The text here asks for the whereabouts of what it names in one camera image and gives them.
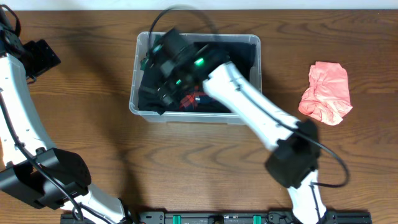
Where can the navy garment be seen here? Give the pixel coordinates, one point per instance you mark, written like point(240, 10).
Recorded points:
point(242, 54)

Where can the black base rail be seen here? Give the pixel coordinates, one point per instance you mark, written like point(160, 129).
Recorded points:
point(280, 217)

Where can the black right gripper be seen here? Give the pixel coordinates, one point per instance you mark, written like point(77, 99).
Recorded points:
point(168, 89)

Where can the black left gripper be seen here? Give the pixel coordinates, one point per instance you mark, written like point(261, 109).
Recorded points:
point(43, 58)

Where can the salmon pink garment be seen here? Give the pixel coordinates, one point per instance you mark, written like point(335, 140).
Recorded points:
point(327, 97)

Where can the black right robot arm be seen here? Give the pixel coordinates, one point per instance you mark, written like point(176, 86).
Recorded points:
point(293, 144)

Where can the black garment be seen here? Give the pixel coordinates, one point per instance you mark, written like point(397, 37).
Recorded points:
point(149, 100)
point(212, 107)

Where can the red navy plaid shirt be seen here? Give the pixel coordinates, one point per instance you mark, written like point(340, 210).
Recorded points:
point(196, 101)

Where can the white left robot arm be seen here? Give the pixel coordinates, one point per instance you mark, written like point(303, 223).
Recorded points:
point(37, 172)

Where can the dark green garment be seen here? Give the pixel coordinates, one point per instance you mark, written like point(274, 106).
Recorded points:
point(146, 60)

